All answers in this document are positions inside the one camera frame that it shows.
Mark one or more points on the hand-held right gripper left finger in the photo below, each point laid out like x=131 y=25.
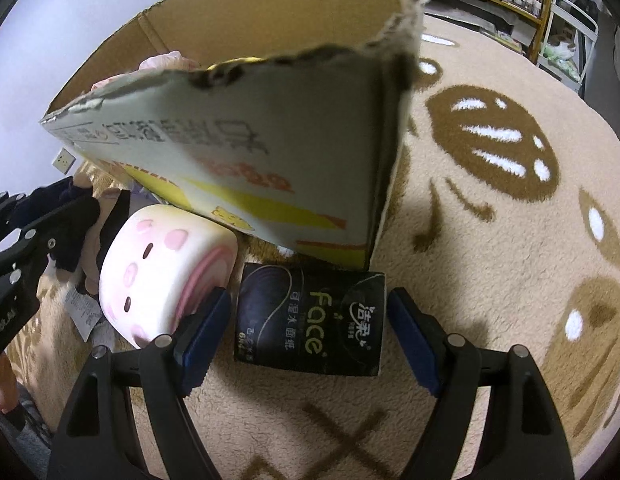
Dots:
x=205 y=340

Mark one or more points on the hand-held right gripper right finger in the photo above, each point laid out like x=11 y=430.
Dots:
x=415 y=345

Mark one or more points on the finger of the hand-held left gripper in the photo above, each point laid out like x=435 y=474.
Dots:
x=70 y=230
x=20 y=205

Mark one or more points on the dark-haired plush doll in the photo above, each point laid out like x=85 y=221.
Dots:
x=105 y=240

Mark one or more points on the pink roll cake plush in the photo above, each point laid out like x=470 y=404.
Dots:
x=155 y=270

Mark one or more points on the black tissue packet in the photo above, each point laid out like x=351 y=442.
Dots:
x=300 y=320

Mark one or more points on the cardboard box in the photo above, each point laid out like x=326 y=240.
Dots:
x=240 y=150

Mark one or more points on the pink bear plush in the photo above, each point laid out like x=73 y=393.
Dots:
x=165 y=62

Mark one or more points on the person's left hand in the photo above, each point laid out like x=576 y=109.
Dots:
x=1 y=390

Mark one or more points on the white paper tag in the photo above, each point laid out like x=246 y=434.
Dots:
x=85 y=315

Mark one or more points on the person's fuzzy clothing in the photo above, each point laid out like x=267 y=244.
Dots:
x=25 y=425

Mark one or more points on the green white bag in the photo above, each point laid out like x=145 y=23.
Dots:
x=560 y=52

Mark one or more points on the wooden shelf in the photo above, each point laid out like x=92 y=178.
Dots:
x=546 y=10

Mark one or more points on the white cart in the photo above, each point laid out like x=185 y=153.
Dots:
x=590 y=30

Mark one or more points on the white wall socket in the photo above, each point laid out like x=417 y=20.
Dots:
x=64 y=160

